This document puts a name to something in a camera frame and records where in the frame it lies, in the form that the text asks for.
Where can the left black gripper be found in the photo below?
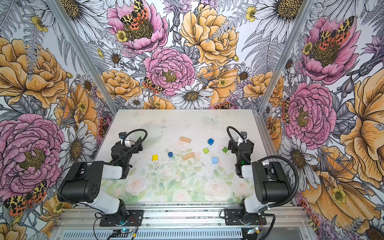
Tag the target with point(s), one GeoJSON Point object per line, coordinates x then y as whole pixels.
{"type": "Point", "coordinates": [132, 147]}

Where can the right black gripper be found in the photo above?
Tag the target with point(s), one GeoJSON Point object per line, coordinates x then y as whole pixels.
{"type": "Point", "coordinates": [241, 147]}

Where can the dark blue wooden cube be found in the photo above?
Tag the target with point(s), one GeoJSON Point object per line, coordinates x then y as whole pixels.
{"type": "Point", "coordinates": [211, 141]}

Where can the natural wood plank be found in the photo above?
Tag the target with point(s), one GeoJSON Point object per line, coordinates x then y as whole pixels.
{"type": "Point", "coordinates": [186, 140]}
{"type": "Point", "coordinates": [188, 156]}

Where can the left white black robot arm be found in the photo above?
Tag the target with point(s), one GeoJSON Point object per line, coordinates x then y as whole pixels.
{"type": "Point", "coordinates": [82, 183]}

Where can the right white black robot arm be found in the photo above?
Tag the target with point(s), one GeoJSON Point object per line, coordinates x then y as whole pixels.
{"type": "Point", "coordinates": [271, 186]}

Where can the left green circuit board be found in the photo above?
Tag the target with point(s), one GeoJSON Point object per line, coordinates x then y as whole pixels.
{"type": "Point", "coordinates": [121, 231]}

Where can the green circuit board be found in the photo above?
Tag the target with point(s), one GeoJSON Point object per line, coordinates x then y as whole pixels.
{"type": "Point", "coordinates": [121, 231]}
{"type": "Point", "coordinates": [253, 231]}

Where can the right green circuit board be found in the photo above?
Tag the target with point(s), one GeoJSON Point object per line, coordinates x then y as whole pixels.
{"type": "Point", "coordinates": [253, 231]}

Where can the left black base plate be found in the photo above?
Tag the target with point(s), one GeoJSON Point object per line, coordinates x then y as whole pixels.
{"type": "Point", "coordinates": [133, 217]}

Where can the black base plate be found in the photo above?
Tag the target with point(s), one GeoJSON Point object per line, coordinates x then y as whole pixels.
{"type": "Point", "coordinates": [133, 217]}
{"type": "Point", "coordinates": [234, 217]}

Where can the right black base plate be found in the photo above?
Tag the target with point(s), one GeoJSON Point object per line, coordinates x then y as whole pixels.
{"type": "Point", "coordinates": [234, 217]}

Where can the aluminium mounting rail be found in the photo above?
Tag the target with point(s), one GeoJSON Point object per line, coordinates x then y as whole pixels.
{"type": "Point", "coordinates": [180, 215]}

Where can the white vented cable duct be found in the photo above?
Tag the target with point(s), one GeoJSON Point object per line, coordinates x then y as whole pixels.
{"type": "Point", "coordinates": [155, 234]}

